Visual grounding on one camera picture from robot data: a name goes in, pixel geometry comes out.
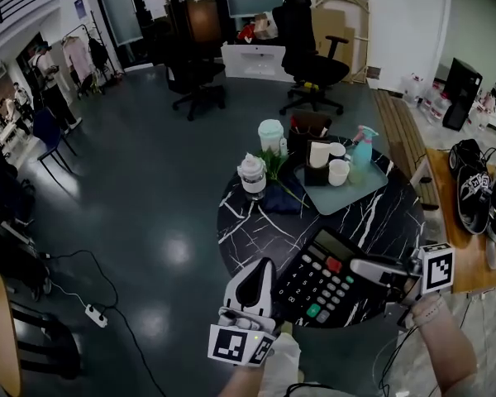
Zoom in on wooden slat bench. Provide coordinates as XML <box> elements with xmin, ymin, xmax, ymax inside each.
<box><xmin>370</xmin><ymin>88</ymin><xmax>441</xmax><ymax>212</ymax></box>

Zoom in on black tower speaker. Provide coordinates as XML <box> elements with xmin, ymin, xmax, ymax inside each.
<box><xmin>441</xmin><ymin>57</ymin><xmax>484</xmax><ymax>132</ymax></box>

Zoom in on green artificial plant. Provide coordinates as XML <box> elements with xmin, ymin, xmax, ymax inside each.
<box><xmin>251</xmin><ymin>146</ymin><xmax>312</xmax><ymax>210</ymax></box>

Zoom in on person's right forearm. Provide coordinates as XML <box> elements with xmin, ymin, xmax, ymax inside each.
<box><xmin>410</xmin><ymin>294</ymin><xmax>479</xmax><ymax>397</ymax></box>

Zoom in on black desktop calculator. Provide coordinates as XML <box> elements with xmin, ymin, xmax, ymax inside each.
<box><xmin>271</xmin><ymin>226</ymin><xmax>382</xmax><ymax>327</ymax></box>

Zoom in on person's left hand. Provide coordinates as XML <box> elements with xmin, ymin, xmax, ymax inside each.
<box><xmin>217</xmin><ymin>308</ymin><xmax>274</xmax><ymax>333</ymax></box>

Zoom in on white power strip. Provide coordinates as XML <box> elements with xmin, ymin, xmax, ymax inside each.
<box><xmin>84</xmin><ymin>303</ymin><xmax>110</xmax><ymax>329</ymax></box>

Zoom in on pile of boxes and red bag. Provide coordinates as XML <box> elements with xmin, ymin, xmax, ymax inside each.
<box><xmin>236</xmin><ymin>12</ymin><xmax>279</xmax><ymax>44</ymax></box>

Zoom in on pale grey plastic tray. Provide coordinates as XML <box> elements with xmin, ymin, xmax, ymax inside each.
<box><xmin>293</xmin><ymin>148</ymin><xmax>390</xmax><ymax>217</ymax></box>

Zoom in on white paper cup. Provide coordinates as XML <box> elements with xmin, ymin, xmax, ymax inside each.
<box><xmin>327</xmin><ymin>158</ymin><xmax>351</xmax><ymax>188</ymax></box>

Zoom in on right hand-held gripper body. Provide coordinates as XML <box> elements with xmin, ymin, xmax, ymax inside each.
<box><xmin>379</xmin><ymin>242</ymin><xmax>456</xmax><ymax>330</ymax></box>

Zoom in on clothes rack with garments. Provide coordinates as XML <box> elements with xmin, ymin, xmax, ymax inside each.
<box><xmin>60</xmin><ymin>22</ymin><xmax>122</xmax><ymax>99</ymax></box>

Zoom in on teal spray bottle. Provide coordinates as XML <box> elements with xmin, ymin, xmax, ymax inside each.
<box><xmin>348</xmin><ymin>125</ymin><xmax>380</xmax><ymax>186</ymax></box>

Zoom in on white mug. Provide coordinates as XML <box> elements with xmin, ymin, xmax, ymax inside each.
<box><xmin>327</xmin><ymin>141</ymin><xmax>348</xmax><ymax>161</ymax></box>

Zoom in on black high-back office chair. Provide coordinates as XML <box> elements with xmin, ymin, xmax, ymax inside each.
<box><xmin>270</xmin><ymin>0</ymin><xmax>351</xmax><ymax>117</ymax></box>

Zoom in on white ceramic sink basin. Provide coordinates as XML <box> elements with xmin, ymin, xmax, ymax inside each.
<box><xmin>220</xmin><ymin>42</ymin><xmax>290</xmax><ymax>84</ymax></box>

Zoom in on person's white trouser leg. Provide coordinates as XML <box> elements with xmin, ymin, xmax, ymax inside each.
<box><xmin>256</xmin><ymin>332</ymin><xmax>303</xmax><ymax>397</ymax></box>

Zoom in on brown box with utensils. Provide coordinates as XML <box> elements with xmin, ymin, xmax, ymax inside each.
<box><xmin>288</xmin><ymin>111</ymin><xmax>333</xmax><ymax>165</ymax></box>

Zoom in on round wooden table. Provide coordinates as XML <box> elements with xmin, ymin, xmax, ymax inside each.
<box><xmin>0</xmin><ymin>267</ymin><xmax>22</xmax><ymax>397</ymax></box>

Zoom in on leaning cardboard and frame panels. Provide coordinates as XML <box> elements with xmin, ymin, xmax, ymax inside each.
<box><xmin>311</xmin><ymin>0</ymin><xmax>371</xmax><ymax>85</ymax></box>

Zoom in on dark blue chair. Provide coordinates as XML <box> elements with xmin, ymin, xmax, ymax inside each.
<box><xmin>31</xmin><ymin>106</ymin><xmax>79</xmax><ymax>174</ymax></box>

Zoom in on person's left forearm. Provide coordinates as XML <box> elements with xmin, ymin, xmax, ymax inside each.
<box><xmin>217</xmin><ymin>357</ymin><xmax>274</xmax><ymax>397</ymax></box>

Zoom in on wooden side desk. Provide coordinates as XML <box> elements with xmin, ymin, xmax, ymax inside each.
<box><xmin>424</xmin><ymin>146</ymin><xmax>496</xmax><ymax>295</ymax></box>

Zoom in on mint green wipes canister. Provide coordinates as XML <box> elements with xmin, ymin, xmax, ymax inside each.
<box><xmin>257</xmin><ymin>118</ymin><xmax>285</xmax><ymax>155</ymax></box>

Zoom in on dark blue cloth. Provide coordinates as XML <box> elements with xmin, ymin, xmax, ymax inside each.
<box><xmin>260</xmin><ymin>170</ymin><xmax>312</xmax><ymax>215</ymax></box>

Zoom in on black floor cable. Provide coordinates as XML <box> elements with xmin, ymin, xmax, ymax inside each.
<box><xmin>44</xmin><ymin>249</ymin><xmax>167</xmax><ymax>397</ymax></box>

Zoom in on group of clear water jugs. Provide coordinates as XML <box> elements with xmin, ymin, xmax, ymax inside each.
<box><xmin>399</xmin><ymin>71</ymin><xmax>454</xmax><ymax>126</ymax></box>

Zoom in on beige wrist strap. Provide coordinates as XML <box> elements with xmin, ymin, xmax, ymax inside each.
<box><xmin>411</xmin><ymin>295</ymin><xmax>446</xmax><ymax>327</ymax></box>

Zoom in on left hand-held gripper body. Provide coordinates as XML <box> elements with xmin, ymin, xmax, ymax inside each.
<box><xmin>207</xmin><ymin>294</ymin><xmax>280</xmax><ymax>367</ymax></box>

